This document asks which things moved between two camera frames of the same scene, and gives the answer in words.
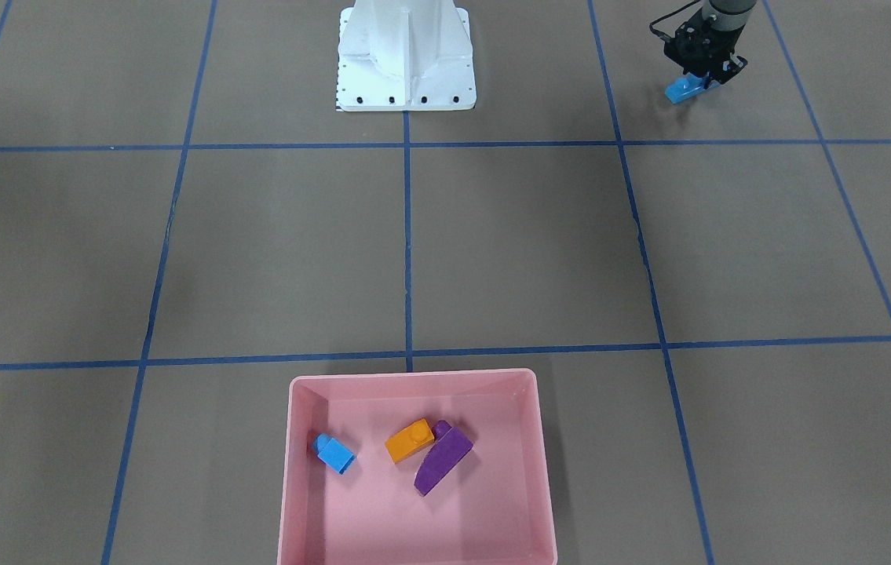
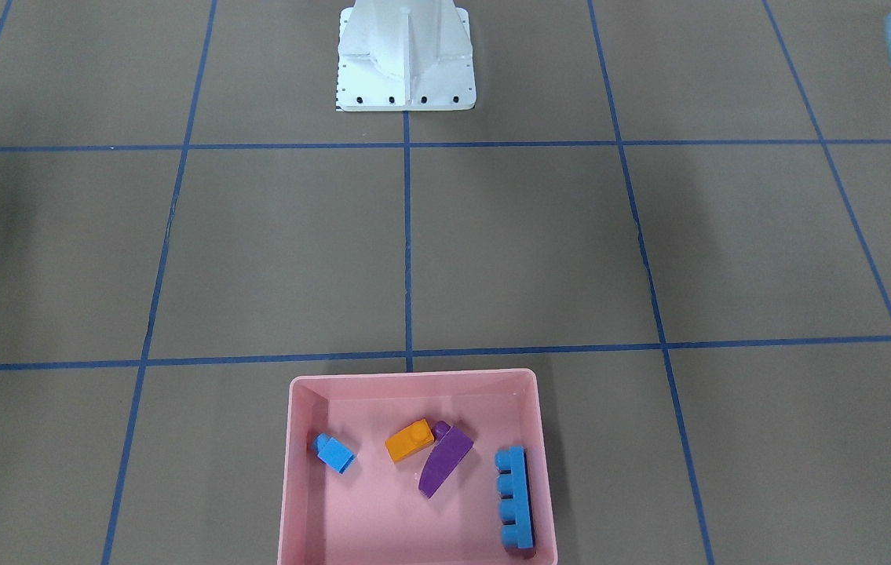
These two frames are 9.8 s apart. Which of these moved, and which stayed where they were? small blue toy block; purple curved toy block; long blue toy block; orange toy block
Moved: long blue toy block
Stayed: purple curved toy block; orange toy block; small blue toy block
